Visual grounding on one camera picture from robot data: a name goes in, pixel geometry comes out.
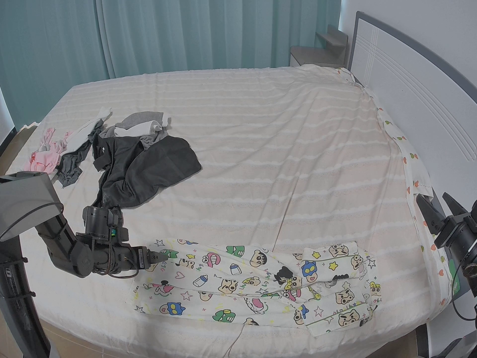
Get blue-green curtain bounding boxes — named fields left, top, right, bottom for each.
left=0, top=0, right=344, bottom=134

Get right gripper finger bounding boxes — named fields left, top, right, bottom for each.
left=442, top=191, right=469, bottom=220
left=415, top=193, right=443, bottom=235

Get bed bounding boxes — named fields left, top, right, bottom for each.
left=0, top=11, right=477, bottom=358

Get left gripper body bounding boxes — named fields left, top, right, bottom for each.
left=111, top=243, right=152, bottom=274

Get dark grey garment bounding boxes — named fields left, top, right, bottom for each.
left=56, top=145, right=94, bottom=189

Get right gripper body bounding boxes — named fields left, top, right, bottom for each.
left=433, top=214, right=477, bottom=261

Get grey bedside table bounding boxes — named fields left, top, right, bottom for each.
left=289, top=24, right=349, bottom=68

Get white printed pyjama top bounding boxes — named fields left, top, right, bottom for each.
left=127, top=238, right=383, bottom=338

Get pink garment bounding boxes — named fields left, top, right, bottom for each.
left=23, top=127, right=74, bottom=175

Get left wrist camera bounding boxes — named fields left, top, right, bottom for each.
left=107, top=209, right=130, bottom=244

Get grey and white garment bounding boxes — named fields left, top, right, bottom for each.
left=99, top=112, right=171, bottom=151

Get black polo shirt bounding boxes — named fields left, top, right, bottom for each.
left=90, top=136, right=203, bottom=216

